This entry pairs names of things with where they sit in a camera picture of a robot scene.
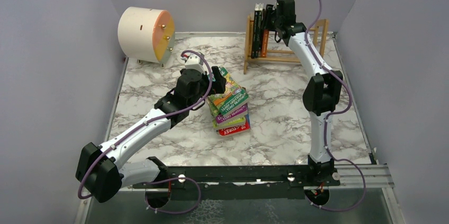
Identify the orange treehouse book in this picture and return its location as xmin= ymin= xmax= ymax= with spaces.
xmin=260 ymin=29 xmax=269 ymax=58

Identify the lime green treehouse book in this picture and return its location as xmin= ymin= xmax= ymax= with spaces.
xmin=212 ymin=116 xmax=246 ymax=130

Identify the purple treehouse book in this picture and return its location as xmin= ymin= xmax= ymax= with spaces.
xmin=209 ymin=104 xmax=248 ymax=124

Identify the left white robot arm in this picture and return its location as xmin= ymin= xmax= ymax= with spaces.
xmin=75 ymin=66 xmax=227 ymax=203

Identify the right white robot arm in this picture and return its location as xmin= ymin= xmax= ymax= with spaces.
xmin=267 ymin=0 xmax=343 ymax=179

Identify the black book right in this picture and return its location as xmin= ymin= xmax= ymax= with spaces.
xmin=256 ymin=3 xmax=265 ymax=58

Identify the black book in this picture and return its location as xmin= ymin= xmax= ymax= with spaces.
xmin=256 ymin=3 xmax=265 ymax=58
xmin=251 ymin=3 xmax=263 ymax=59

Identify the black book left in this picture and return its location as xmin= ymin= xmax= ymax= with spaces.
xmin=251 ymin=3 xmax=263 ymax=59

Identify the wooden book rack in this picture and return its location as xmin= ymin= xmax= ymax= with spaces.
xmin=243 ymin=15 xmax=329 ymax=74

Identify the red treehouse book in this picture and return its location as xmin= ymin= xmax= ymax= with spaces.
xmin=216 ymin=114 xmax=251 ymax=137

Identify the cream round drawer cabinet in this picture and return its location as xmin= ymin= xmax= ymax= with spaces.
xmin=117 ymin=7 xmax=175 ymax=65

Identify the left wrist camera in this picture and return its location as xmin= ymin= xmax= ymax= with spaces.
xmin=181 ymin=53 xmax=206 ymax=74

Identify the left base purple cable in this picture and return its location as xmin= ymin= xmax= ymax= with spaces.
xmin=144 ymin=177 xmax=202 ymax=215

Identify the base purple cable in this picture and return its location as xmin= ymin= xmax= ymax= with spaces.
xmin=304 ymin=157 xmax=367 ymax=213
xmin=144 ymin=177 xmax=202 ymax=215

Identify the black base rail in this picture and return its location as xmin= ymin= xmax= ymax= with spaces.
xmin=132 ymin=165 xmax=340 ymax=201

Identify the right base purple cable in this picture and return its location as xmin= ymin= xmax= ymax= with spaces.
xmin=304 ymin=157 xmax=367 ymax=213

